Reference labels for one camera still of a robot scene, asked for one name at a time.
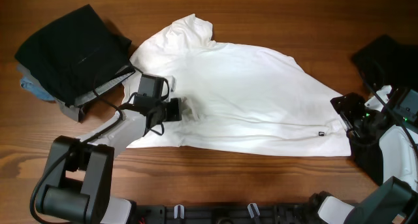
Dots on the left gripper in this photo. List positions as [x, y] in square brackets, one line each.
[177, 113]

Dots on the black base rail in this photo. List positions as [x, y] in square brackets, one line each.
[247, 214]

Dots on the white t-shirt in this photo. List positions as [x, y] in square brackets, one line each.
[239, 98]

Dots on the black garment on right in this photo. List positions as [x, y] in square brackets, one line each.
[389, 70]

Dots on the folded light blue garment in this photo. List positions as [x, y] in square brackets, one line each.
[37, 91]

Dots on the folded grey garment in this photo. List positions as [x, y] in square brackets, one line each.
[77, 111]

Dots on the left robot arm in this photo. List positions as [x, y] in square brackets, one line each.
[76, 182]

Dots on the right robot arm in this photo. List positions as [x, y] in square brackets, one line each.
[394, 201]

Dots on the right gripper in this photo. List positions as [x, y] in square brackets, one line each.
[353, 102]

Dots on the folded black garment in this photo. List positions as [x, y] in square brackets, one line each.
[74, 54]

